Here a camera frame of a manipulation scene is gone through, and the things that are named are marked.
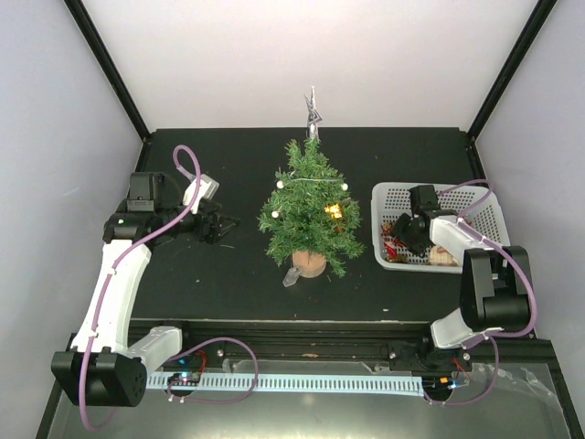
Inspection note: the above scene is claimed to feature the small green christmas tree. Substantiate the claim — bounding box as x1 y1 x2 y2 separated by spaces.
258 139 365 278

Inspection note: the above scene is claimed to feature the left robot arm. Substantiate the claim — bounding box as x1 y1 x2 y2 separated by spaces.
51 172 239 407

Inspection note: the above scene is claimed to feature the white perforated plastic basket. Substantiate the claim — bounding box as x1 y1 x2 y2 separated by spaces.
370 182 510 274

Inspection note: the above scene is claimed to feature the wooden tree base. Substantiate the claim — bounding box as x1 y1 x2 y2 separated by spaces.
292 251 327 278

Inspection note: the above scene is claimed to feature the right black frame post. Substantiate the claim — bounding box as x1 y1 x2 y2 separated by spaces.
466 0 559 138

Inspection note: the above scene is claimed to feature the black frame post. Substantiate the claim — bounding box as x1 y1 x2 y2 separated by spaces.
466 0 559 138
64 0 151 142

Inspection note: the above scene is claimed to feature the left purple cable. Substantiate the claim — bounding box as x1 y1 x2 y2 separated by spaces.
78 144 202 432

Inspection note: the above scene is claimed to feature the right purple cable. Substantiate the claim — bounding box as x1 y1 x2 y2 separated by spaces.
438 178 539 339

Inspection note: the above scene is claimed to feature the left black frame post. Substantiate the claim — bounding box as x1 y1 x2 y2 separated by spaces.
64 0 151 142

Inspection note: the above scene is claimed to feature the white slotted cable duct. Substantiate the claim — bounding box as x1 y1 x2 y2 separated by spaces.
146 371 424 397

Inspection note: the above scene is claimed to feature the purple cable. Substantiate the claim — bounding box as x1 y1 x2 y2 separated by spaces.
78 144 202 432
438 178 539 339

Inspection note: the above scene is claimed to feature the red wrapped candy ornament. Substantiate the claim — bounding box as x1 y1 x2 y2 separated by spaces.
380 222 404 263

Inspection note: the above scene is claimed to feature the beige figurine ornament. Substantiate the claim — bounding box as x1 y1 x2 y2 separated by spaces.
429 245 460 267

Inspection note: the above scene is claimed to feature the silver glitter star topper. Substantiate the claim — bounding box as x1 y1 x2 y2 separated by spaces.
304 87 323 140

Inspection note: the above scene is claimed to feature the white bulb light string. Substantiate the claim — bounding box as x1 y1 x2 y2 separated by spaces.
270 177 349 219

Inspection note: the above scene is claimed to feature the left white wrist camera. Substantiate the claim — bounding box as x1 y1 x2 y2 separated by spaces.
183 174 219 214

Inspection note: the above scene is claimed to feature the clear battery box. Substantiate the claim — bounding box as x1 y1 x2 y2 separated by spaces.
282 266 303 288

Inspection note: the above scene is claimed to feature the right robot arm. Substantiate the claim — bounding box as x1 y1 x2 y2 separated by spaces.
391 185 537 369

